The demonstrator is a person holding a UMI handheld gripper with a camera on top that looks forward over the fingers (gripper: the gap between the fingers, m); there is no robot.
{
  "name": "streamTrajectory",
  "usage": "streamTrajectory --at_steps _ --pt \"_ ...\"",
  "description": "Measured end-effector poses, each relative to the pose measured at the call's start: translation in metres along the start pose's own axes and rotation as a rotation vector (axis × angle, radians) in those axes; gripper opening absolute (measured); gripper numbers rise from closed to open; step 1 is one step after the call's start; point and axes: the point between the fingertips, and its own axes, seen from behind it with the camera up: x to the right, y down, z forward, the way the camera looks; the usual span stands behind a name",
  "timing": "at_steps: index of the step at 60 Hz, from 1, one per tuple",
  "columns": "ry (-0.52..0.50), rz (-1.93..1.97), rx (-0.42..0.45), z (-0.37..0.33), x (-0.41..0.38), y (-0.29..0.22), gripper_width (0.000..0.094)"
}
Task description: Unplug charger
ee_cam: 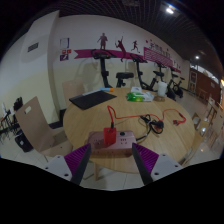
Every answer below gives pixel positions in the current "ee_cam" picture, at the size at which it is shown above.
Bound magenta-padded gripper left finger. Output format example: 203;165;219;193
42;143;93;186

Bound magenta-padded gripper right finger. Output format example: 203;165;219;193
131;142;183;186

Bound red charger block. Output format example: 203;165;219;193
103;126;118;147

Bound pink power strip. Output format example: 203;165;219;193
87;130;138;156

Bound light wooden chair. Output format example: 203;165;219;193
181;128;205;166

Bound black bag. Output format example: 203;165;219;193
13;131;34;154

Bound light wooden stool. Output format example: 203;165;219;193
191;112;203;128

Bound green wet wipes pack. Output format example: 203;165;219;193
126;91;155;103

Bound plain wooden chair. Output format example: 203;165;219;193
62;79;86;108

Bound white tissue pack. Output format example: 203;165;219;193
130;86;144;94

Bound white plastic cup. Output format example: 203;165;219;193
157;80;168;98

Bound group of wooden tables and chairs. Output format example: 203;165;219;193
199;94;224;158

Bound black chair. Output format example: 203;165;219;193
0;96;24;134

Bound brown wooden cabinet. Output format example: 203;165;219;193
189;66;221;101

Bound large black exercise bike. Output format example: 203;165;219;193
90;48;135;89

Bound black power cable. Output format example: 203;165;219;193
134;114;165;143

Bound red charging cable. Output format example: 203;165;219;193
106;105;188;129

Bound wooden chair with handle hole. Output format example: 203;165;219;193
14;96;74;161

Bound magenta wall banner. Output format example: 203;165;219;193
73;46;183;74

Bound wall posters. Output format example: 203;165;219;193
59;37;73;62

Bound wall air vent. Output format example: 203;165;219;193
27;41;40;53

